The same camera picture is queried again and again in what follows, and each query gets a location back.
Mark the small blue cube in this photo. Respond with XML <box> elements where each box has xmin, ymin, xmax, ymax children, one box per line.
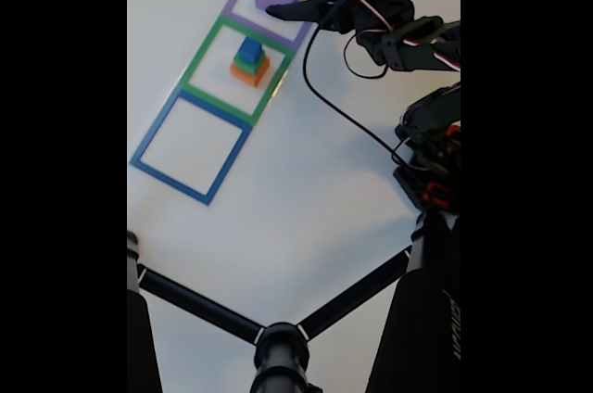
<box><xmin>238</xmin><ymin>36</ymin><xmax>264</xmax><ymax>64</ymax></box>

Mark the green square block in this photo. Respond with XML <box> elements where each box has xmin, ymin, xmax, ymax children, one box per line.
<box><xmin>233</xmin><ymin>50</ymin><xmax>267</xmax><ymax>77</ymax></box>

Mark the orange square block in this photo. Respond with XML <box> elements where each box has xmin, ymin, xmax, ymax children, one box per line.
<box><xmin>229</xmin><ymin>58</ymin><xmax>271</xmax><ymax>88</ymax></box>

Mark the red white servo cable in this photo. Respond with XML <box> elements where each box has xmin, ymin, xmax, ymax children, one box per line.
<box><xmin>332</xmin><ymin>0</ymin><xmax>461</xmax><ymax>74</ymax></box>

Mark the green square frame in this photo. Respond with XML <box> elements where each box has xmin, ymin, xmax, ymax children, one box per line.
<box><xmin>178</xmin><ymin>14</ymin><xmax>297</xmax><ymax>128</ymax></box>

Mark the black camera cable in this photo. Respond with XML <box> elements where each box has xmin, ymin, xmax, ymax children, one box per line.
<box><xmin>302</xmin><ymin>17</ymin><xmax>432</xmax><ymax>172</ymax></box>

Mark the blue square frame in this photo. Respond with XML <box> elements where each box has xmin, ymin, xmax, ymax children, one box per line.
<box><xmin>129</xmin><ymin>88</ymin><xmax>254</xmax><ymax>207</ymax></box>

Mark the black camera tripod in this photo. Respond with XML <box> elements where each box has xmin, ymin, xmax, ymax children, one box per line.
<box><xmin>127</xmin><ymin>209</ymin><xmax>461</xmax><ymax>393</ymax></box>

